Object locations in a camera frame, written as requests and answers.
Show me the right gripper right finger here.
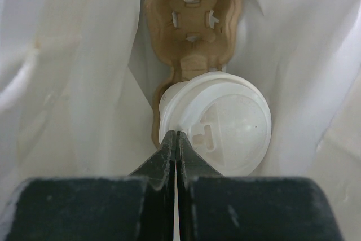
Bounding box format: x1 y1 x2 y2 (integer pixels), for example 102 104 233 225
175 132 343 240

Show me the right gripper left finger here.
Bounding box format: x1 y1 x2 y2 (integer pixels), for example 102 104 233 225
1 131 177 240

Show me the white lid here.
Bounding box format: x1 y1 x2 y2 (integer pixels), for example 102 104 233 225
159 72 272 176

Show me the white paper coffee cup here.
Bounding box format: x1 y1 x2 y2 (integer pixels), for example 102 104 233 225
159 81 194 119

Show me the blue white paper bag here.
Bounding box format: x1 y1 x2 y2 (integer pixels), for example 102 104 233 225
1 0 360 240

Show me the brown cardboard cup carrier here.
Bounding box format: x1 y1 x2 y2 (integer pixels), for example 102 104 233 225
144 0 242 147

